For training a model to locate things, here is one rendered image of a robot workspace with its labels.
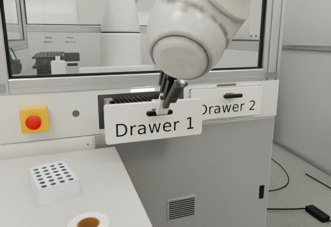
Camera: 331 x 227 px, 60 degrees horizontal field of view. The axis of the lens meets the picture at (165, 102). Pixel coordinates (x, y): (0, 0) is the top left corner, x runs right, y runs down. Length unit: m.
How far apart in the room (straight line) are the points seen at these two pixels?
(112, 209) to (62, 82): 0.43
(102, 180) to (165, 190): 0.40
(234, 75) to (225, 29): 0.72
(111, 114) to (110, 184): 0.19
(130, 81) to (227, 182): 0.57
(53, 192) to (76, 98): 0.34
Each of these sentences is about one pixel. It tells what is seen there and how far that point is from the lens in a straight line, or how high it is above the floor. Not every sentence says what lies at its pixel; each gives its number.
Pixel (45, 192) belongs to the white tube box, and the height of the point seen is 0.79.
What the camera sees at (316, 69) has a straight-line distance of 2.79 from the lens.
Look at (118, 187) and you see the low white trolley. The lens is 0.72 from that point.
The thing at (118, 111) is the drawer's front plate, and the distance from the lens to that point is 0.79.
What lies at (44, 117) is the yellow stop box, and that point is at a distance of 0.89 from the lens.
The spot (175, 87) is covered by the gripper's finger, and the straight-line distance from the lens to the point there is 0.63.
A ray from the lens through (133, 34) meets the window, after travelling 0.95.
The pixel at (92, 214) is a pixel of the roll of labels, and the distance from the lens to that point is 0.56.
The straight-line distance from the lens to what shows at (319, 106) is 2.77.
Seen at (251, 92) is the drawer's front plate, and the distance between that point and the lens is 1.11.
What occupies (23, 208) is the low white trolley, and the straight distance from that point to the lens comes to 0.70.
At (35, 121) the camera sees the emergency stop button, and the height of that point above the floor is 0.88.
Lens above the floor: 1.11
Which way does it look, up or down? 13 degrees down
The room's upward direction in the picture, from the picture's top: straight up
